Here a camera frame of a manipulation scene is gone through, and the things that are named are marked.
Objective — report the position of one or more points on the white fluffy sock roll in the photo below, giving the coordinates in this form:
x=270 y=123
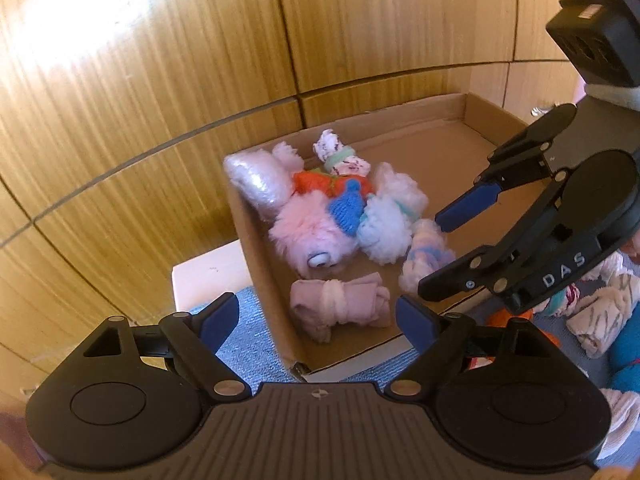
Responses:
x=390 y=220

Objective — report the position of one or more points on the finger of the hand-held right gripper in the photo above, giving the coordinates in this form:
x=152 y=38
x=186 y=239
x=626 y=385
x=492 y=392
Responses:
x=450 y=282
x=465 y=205

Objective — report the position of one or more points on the cardboard box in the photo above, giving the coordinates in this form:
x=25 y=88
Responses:
x=440 y=145

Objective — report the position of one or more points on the blue knit sock roll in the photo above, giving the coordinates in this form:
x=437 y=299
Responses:
x=347 y=207

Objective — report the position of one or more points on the white floral sock green band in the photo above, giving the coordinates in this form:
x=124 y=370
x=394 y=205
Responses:
x=345 y=160

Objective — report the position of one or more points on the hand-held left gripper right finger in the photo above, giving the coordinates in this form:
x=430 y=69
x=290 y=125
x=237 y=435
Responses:
x=417 y=325

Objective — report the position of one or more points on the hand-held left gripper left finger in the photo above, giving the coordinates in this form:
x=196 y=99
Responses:
x=220 y=320

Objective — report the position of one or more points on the pastel striped fuzzy sock roll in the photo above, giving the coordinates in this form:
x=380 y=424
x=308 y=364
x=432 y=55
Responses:
x=425 y=250

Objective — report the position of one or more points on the white pink sock roll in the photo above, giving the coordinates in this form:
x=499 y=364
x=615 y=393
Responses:
x=480 y=362

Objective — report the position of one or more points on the white grey print sock roll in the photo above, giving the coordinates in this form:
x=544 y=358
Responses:
x=605 y=325

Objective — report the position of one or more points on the pink fluffy sock with eye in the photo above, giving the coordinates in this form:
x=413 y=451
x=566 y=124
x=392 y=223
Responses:
x=300 y=230

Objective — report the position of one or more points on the white sock roll teal band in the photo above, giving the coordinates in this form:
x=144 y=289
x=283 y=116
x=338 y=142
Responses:
x=562 y=302

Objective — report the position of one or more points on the white shiny fuzzy sock roll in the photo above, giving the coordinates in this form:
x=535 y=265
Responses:
x=255 y=180

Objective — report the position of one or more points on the teal blue sock roll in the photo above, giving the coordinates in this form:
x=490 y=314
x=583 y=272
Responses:
x=627 y=360

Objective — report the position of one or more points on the pale pink sock roll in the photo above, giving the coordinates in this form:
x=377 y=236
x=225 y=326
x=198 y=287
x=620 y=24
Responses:
x=345 y=310

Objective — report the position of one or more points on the blue towel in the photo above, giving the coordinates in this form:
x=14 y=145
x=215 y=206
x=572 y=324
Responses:
x=250 y=340

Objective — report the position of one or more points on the wooden wardrobe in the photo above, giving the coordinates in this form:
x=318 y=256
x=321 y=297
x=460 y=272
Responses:
x=150 y=60

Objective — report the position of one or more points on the orange knit sock roll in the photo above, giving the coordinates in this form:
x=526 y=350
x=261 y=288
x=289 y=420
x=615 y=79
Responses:
x=312 y=182

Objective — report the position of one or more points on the white small table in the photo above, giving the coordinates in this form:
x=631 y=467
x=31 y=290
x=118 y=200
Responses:
x=210 y=275

